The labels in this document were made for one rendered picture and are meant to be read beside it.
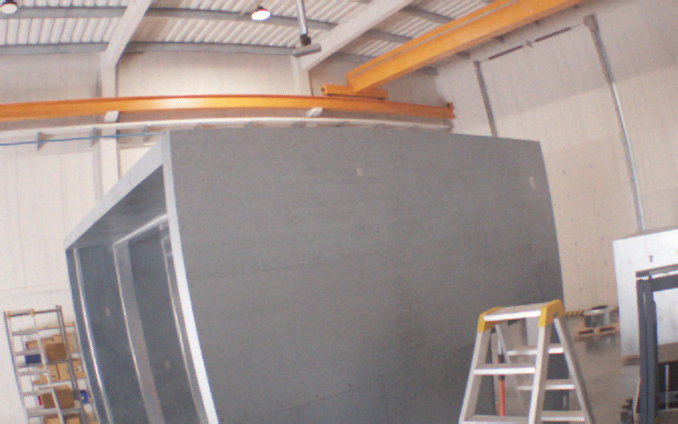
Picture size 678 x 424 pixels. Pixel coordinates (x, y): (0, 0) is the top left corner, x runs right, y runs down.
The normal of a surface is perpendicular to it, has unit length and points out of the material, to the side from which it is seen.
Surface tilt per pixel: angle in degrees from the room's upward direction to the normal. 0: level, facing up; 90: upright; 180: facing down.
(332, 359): 90
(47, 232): 90
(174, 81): 90
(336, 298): 90
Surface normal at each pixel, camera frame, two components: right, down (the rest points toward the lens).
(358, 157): 0.59, -0.15
